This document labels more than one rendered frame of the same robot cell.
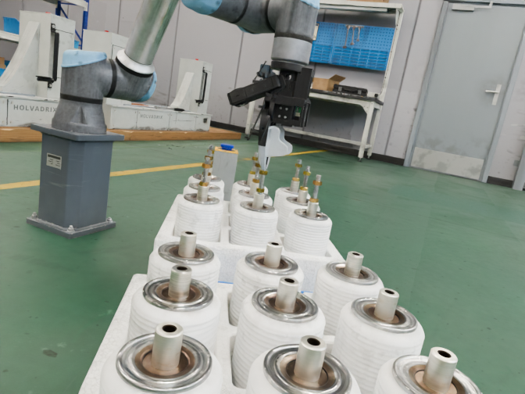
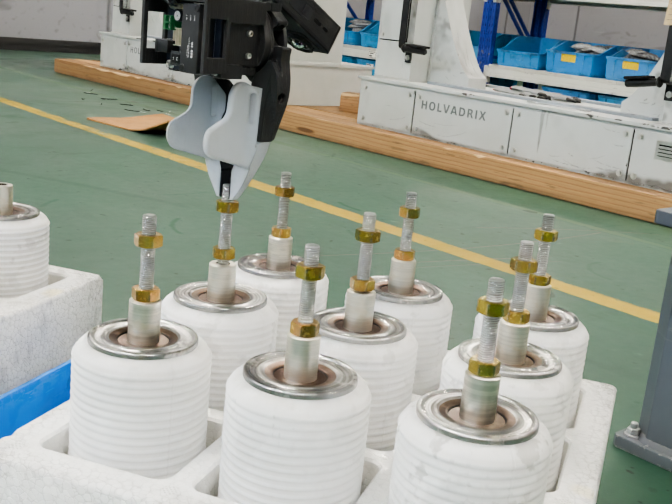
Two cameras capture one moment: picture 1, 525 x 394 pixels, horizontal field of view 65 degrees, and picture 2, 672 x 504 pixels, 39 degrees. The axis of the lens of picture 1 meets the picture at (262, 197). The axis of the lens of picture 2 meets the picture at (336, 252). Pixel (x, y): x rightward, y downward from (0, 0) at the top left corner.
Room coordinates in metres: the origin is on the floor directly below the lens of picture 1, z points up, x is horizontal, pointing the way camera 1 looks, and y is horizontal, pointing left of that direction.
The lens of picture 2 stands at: (1.25, -0.61, 0.48)
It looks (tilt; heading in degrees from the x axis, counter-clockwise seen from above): 14 degrees down; 116
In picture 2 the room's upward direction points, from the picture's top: 6 degrees clockwise
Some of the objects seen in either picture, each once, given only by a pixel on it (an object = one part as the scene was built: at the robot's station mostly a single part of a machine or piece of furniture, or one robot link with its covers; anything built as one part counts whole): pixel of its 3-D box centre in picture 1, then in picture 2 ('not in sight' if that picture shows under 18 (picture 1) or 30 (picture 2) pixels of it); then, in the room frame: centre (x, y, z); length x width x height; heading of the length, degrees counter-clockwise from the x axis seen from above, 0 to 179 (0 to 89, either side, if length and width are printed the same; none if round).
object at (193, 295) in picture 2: (257, 207); (220, 298); (0.85, 0.01, 0.25); 0.08 x 0.08 x 0.01
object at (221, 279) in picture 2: (258, 201); (221, 282); (0.85, 0.01, 0.26); 0.02 x 0.02 x 0.03
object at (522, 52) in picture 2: not in sight; (539, 53); (-0.49, 5.92, 0.36); 0.50 x 0.38 x 0.21; 68
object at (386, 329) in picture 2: (253, 195); (357, 326); (0.97, 0.02, 0.25); 0.08 x 0.08 x 0.01
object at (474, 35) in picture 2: not in sight; (482, 46); (-0.97, 6.10, 0.36); 0.50 x 0.38 x 0.21; 68
